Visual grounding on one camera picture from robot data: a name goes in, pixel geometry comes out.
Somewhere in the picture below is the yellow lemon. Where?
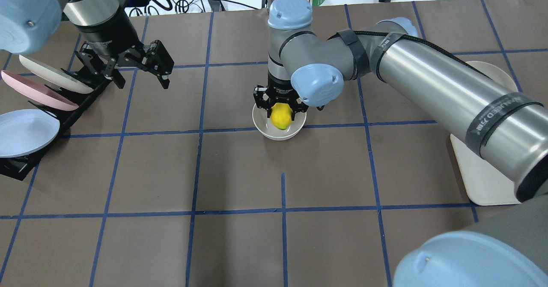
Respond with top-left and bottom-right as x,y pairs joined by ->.
270,103 -> 293,130

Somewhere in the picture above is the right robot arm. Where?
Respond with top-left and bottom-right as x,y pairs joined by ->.
253,0 -> 548,287

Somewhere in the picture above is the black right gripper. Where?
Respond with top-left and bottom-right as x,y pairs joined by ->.
253,84 -> 309,121

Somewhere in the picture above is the pink plate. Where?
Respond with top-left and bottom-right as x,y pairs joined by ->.
1,70 -> 79,111

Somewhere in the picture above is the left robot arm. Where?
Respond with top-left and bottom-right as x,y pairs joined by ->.
0,0 -> 174,89

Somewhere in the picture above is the white deep bowl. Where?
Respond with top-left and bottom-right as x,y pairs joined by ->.
252,105 -> 307,141

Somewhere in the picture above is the cream plate in rack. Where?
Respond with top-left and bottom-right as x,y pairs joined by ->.
19,55 -> 94,94

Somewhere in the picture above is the light blue plate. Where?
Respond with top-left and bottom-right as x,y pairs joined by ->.
0,109 -> 60,158

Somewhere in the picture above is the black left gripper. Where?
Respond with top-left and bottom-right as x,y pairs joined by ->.
75,40 -> 174,90

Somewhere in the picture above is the white shallow plate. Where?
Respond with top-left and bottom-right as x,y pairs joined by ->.
466,61 -> 518,92

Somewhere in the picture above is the black dish rack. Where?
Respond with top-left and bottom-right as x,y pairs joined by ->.
1,66 -> 111,180

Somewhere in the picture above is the white rectangular tray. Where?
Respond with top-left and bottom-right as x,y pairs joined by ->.
450,134 -> 520,206

